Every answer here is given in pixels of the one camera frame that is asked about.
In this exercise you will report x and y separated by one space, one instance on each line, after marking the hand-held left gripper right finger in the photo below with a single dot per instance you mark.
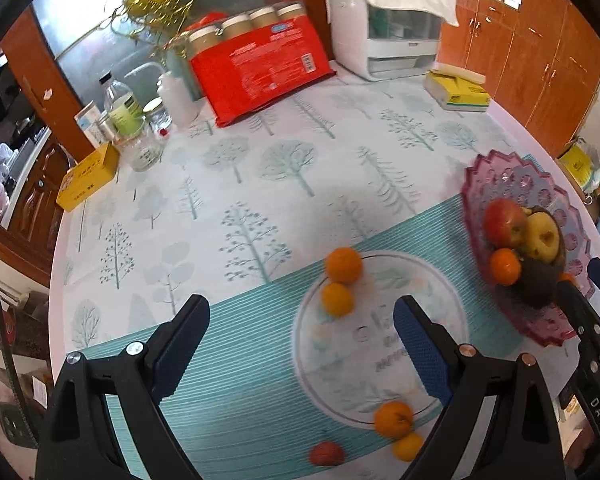
420 350

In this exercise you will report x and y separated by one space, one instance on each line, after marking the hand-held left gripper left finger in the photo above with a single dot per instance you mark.
180 350

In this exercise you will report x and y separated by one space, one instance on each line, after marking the dark green avocado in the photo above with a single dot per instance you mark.
537 282

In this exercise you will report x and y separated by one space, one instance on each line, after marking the yellow apple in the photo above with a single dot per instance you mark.
542 237

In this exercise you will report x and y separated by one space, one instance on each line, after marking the orange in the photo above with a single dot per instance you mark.
344 265
407 446
337 299
505 266
393 419

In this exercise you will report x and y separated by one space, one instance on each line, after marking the red apple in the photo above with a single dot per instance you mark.
502 222

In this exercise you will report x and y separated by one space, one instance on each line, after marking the pink plastic fruit bowl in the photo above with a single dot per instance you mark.
510 180

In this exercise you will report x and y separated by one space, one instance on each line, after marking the yellow plastic bag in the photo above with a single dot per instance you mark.
580 165

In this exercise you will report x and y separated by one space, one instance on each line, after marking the small red fruit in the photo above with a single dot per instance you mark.
326 454

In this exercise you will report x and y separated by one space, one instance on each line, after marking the tree-print tablecloth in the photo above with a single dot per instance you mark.
280 200

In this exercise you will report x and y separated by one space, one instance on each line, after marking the yellow cardboard box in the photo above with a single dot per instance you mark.
87 180

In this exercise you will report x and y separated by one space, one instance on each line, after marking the empty glass jar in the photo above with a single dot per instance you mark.
142 147

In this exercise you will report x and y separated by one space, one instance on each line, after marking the wooden kitchen cabinet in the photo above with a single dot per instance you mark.
25 195

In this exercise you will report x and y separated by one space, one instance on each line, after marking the yellow tissue pack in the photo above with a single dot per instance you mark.
457 91

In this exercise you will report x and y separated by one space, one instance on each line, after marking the small glass jar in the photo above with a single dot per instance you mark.
157 114

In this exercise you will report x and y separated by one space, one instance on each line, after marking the small white carton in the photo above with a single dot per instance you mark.
92 125

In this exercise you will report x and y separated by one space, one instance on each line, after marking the clear bottle green label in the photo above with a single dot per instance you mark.
119 107

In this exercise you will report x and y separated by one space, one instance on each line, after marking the white squeeze bottle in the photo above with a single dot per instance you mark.
176 97

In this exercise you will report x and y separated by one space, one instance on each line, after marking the red plastic package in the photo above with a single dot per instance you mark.
260 70

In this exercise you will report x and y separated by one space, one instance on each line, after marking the beige jar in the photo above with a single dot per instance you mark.
202 42
265 15
235 25
292 10

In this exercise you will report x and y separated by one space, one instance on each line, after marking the white countertop appliance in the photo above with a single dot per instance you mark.
380 35

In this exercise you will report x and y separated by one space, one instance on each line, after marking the frosted glass door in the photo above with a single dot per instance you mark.
105 35

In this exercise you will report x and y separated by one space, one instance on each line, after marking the wooden wall cabinet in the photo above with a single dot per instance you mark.
530 50

